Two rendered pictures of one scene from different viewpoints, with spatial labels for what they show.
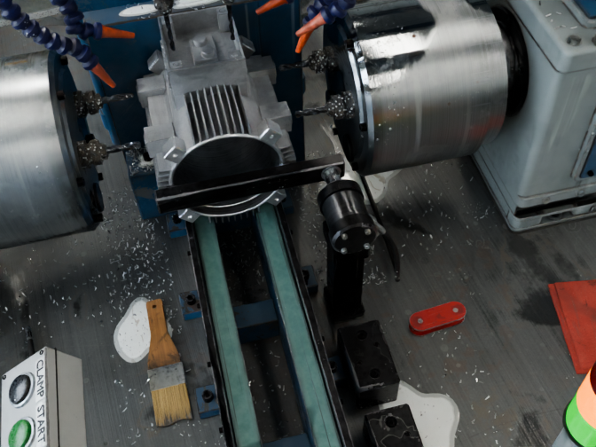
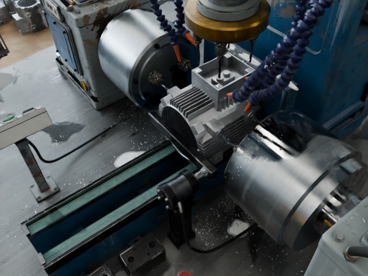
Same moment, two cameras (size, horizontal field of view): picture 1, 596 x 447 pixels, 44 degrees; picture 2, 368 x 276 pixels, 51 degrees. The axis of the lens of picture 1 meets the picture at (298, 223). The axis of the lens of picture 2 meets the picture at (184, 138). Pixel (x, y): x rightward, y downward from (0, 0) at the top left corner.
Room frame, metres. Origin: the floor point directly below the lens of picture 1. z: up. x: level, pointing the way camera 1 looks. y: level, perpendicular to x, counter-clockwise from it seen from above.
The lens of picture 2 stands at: (0.40, -0.52, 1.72)
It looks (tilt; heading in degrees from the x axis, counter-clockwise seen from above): 47 degrees down; 66
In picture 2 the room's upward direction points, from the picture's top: 2 degrees counter-clockwise
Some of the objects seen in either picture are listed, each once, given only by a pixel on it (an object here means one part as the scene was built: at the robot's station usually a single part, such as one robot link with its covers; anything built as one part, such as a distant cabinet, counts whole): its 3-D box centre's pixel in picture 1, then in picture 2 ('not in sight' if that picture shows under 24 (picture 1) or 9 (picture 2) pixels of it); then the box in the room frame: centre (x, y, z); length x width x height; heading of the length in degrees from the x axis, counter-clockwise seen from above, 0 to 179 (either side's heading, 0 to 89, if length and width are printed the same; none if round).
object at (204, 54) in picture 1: (203, 58); (223, 81); (0.80, 0.12, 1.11); 0.12 x 0.11 x 0.07; 11
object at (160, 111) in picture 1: (216, 128); (209, 116); (0.76, 0.11, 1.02); 0.20 x 0.19 x 0.19; 11
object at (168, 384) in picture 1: (163, 358); not in sight; (0.51, 0.20, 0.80); 0.21 x 0.05 x 0.01; 13
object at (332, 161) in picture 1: (251, 184); (180, 143); (0.65, 0.06, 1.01); 0.26 x 0.04 x 0.03; 101
